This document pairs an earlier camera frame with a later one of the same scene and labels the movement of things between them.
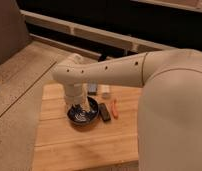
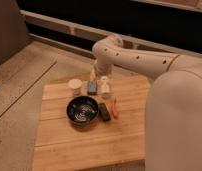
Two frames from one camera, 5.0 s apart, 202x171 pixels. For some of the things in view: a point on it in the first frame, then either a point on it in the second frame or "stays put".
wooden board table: [59, 142] stays put
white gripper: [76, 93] to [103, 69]
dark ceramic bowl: [77, 116] stays put
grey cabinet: [10, 30] stays put
